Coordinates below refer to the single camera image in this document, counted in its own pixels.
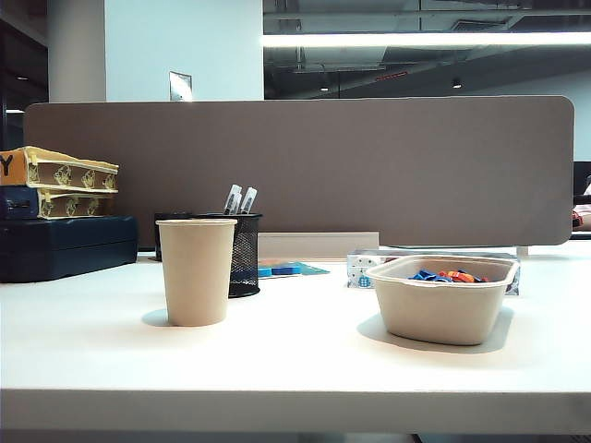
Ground brown fabric desk divider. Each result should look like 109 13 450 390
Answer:
22 95 576 248

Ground beige paper cup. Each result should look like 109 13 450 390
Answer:
154 218 238 328

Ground beige cable trunk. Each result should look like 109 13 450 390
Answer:
257 231 380 262

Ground beige pulp bowl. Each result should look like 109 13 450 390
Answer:
364 254 517 346

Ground black mesh pen holder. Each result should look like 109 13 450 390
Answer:
190 211 263 299

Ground teal booklet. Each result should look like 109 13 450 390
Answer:
256 260 332 280

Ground small wall sign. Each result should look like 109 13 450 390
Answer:
168 71 193 102

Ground yellow stacked boxes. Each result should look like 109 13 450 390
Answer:
0 146 120 194

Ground clear acrylic box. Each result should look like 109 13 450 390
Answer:
345 247 523 296

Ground dark blue plastic case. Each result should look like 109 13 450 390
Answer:
0 215 139 283

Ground blue flat block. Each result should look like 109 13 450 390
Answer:
257 265 305 278

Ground long ceiling light strip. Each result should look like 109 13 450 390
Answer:
261 30 591 48

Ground yellow box blue end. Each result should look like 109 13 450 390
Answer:
0 184 116 220

